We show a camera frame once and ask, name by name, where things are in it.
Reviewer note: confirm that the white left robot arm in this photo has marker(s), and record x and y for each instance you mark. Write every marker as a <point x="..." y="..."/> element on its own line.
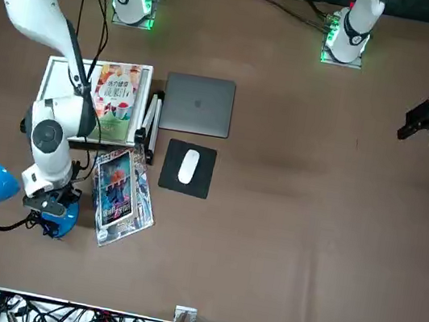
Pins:
<point x="354" y="28"/>

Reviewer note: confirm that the black mouse pad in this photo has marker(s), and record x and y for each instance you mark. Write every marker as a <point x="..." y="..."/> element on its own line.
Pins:
<point x="205" y="167"/>

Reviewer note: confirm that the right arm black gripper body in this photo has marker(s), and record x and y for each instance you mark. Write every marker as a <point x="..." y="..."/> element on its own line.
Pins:
<point x="59" y="190"/>

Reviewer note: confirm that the white computer mouse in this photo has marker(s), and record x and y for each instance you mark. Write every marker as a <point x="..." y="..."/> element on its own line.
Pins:
<point x="188" y="167"/>

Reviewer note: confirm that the white folding laptop stand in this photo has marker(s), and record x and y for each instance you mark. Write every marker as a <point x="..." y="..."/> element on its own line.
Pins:
<point x="54" y="78"/>

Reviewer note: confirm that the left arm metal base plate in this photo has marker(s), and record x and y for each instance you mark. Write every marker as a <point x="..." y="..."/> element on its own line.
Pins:
<point x="356" y="64"/>

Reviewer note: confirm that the grey closed laptop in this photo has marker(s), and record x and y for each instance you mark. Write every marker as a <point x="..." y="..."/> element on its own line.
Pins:
<point x="199" y="105"/>

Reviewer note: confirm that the green cover recipe book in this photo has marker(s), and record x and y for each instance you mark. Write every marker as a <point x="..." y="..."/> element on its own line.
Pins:
<point x="116" y="96"/>

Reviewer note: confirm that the manga art magazine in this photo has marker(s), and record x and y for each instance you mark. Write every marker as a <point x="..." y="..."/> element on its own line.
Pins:
<point x="144" y="207"/>

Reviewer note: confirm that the blue cover magazine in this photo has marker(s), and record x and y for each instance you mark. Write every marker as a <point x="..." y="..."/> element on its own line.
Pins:
<point x="116" y="186"/>

